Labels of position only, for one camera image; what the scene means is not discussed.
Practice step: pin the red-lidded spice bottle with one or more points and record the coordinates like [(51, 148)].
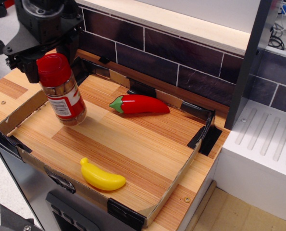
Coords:
[(59, 85)]

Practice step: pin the black oven control panel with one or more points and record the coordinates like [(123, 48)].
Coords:
[(73, 214)]

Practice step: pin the yellow toy banana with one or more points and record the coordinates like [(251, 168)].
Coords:
[(99, 178)]

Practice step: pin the dark grey vertical post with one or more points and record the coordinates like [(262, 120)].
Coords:
[(250, 63)]

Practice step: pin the white grooved drainboard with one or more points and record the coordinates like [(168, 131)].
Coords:
[(259, 135)]

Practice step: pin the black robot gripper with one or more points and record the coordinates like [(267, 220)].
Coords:
[(44, 25)]

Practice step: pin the red toy chili pepper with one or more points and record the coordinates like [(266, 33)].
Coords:
[(135, 103)]

